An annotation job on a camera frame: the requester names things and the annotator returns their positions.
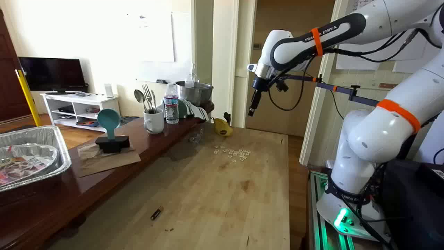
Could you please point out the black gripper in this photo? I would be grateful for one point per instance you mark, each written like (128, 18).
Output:
(260, 84)

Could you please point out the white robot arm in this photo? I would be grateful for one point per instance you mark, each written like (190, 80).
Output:
(367, 137)

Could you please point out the yellow banana-shaped cloth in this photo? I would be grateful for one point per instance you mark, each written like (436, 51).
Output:
(222, 126)

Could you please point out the large steel mixing bowl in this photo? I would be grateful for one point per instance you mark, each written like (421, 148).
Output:
(195, 91)

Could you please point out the green striped white towel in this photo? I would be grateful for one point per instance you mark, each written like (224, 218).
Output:
(196, 111)

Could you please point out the clear plastic water bottle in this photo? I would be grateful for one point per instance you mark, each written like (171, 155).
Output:
(171, 104)

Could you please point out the white mug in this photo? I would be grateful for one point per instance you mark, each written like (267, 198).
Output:
(154, 121)

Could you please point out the metal spoons in mug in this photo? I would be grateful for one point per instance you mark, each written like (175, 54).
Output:
(146, 97)

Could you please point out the teal scoop on black base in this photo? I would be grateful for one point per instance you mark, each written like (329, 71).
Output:
(110, 119)

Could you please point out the brown paper sheet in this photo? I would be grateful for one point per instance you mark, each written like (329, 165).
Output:
(93, 159)

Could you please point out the white tv shelf unit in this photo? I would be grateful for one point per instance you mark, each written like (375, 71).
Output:
(78, 111)

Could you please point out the black box beside robot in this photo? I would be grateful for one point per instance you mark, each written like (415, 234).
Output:
(412, 198)

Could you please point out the black flat screen television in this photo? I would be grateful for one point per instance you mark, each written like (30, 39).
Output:
(53, 73)

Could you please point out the aluminium foil tray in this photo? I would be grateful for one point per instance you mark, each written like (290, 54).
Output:
(32, 154)

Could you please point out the yellow stick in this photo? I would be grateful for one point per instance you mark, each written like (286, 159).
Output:
(28, 97)

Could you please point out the green lit robot base rail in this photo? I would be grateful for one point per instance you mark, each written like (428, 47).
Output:
(321, 233)

